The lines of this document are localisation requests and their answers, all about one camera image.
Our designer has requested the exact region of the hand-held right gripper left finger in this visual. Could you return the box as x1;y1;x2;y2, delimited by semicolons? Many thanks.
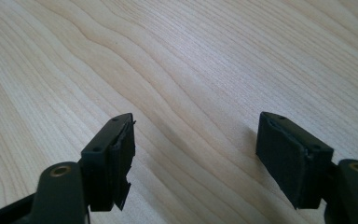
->
80;112;137;213

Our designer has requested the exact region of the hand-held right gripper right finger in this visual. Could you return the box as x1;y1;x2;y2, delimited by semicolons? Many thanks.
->
255;111;336;210

